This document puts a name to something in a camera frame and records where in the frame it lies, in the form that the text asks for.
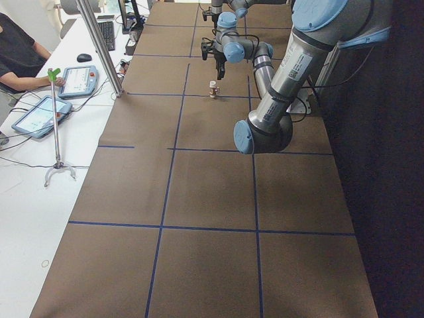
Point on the green handled reacher grabber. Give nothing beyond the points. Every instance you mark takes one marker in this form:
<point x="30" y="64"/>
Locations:
<point x="59" y="165"/>

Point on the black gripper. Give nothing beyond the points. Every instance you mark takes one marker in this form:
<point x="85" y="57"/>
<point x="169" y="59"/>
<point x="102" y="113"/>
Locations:
<point x="219" y="61"/>

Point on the lower teach pendant tablet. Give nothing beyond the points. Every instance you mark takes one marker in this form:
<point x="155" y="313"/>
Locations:
<point x="37" y="121"/>

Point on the aluminium frame post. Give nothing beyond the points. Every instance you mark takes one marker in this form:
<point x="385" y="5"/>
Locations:
<point x="88" y="16"/>

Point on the black computer mouse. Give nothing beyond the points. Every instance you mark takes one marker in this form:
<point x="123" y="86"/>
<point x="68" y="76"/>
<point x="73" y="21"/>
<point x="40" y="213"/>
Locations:
<point x="84" y="58"/>

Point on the brass PPR valve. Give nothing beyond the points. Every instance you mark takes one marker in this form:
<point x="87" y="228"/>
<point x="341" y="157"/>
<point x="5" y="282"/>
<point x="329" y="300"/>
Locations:
<point x="213" y="89"/>

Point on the black keyboard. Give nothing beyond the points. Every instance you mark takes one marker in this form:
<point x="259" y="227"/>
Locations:
<point x="108" y="33"/>

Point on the upper teach pendant tablet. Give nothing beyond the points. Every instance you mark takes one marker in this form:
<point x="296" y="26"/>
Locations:
<point x="81" y="81"/>

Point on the teach pendant tablet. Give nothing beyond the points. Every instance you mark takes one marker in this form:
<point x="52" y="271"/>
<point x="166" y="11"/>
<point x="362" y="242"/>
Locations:
<point x="81" y="81"/>
<point x="37" y="121"/>

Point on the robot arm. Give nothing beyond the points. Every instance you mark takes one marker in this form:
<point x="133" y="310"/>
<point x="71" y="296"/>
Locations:
<point x="230" y="46"/>
<point x="318" y="27"/>

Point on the person in black shirt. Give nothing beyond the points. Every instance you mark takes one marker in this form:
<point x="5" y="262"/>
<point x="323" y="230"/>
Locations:
<point x="22" y="57"/>

